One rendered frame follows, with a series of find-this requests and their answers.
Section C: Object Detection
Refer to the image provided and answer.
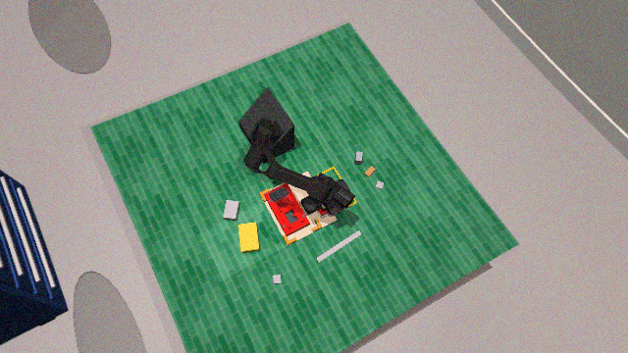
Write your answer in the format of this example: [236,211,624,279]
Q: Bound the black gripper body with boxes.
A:
[301,179,350,215]

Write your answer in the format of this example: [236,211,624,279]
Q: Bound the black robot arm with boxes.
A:
[243,118,355,216]

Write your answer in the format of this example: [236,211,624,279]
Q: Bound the orange flat block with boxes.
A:
[364,166,376,177]

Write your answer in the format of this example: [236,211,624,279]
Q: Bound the light grey flat bar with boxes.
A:
[316,230,362,262]

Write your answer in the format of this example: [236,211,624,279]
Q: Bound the yellow rectangular block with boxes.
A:
[238,222,260,253]

